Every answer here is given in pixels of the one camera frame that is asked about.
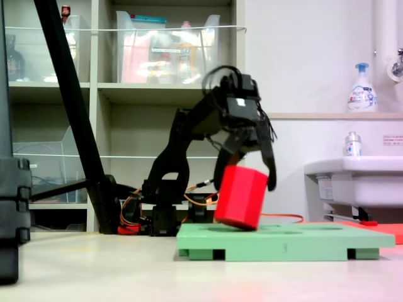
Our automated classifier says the black tripod leg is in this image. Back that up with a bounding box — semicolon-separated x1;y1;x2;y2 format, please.
30;178;89;202
33;0;119;235

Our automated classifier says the orange wire loop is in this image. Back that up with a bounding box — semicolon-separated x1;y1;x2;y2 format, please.
119;187;143;228

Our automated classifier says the dark glass bottle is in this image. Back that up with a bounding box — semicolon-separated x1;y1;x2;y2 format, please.
5;33;26;82

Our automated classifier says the red octagonal pillar block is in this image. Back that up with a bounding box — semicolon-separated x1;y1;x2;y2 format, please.
213;164;270;231

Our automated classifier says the clear slanted plastic bin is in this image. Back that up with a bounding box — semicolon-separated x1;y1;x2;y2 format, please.
12;125;89;204

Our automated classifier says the teal lidded package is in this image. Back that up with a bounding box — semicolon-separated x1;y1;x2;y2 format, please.
130;13;167;30

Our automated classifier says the white blue soap pump bottle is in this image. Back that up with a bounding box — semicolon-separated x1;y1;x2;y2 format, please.
346;62;378;113

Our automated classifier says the beige shelf unit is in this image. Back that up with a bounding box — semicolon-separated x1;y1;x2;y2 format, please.
3;0;247;233

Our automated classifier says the metal faucet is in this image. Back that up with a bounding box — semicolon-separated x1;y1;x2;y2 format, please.
386;47;403;84

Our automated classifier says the red base pad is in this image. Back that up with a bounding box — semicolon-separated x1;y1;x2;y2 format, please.
117;221;141;235

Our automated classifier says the dark grey upright panel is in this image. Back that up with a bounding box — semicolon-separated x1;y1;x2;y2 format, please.
0;0;14;158

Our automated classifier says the notched black stack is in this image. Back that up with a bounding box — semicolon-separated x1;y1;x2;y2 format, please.
0;157;33;286

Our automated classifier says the thin black arm wire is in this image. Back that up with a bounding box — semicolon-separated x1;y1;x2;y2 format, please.
202;65;243;96

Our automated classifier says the large clear plastic bin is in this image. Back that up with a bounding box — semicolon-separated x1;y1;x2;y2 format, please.
115;10;222;85

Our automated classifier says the orange bottle pink cap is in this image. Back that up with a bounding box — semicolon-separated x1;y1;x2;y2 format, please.
175;20;198;84

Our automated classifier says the long orange cable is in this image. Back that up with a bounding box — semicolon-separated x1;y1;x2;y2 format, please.
260;213;305;225

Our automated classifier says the red printed wall label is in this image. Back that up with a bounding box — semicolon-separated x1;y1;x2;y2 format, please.
382;135;403;147

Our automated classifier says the small clear sanitizer bottle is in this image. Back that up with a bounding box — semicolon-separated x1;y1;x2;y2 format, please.
343;131;363;157

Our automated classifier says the black table clamp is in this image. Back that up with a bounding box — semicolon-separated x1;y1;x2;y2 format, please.
188;195;208;225

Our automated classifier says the green shape hole board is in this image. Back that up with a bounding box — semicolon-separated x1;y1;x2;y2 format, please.
176;221;396;262

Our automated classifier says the white sink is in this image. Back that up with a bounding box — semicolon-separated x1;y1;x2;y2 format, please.
303;155;403;221

